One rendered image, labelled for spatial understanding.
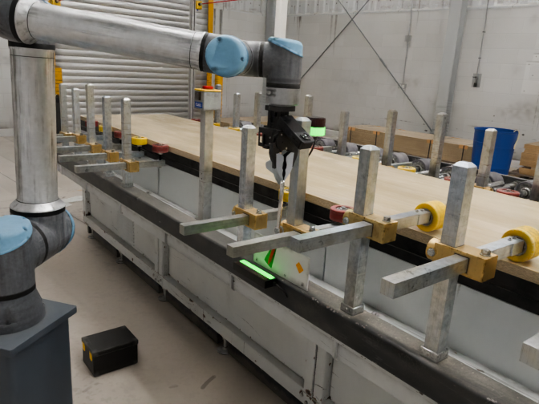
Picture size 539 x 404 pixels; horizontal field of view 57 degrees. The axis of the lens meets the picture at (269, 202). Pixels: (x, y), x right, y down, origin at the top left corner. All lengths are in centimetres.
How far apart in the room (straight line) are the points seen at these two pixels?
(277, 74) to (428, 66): 813
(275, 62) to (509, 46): 765
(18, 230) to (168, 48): 61
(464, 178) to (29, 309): 113
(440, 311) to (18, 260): 104
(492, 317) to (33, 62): 134
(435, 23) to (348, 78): 201
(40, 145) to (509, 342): 132
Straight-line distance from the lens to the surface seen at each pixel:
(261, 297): 167
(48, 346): 155
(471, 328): 139
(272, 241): 134
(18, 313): 148
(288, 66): 129
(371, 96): 995
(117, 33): 124
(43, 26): 132
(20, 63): 150
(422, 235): 140
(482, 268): 106
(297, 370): 201
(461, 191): 107
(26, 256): 145
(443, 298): 114
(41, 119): 150
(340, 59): 1045
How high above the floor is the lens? 131
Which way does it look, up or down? 15 degrees down
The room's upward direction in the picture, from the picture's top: 3 degrees clockwise
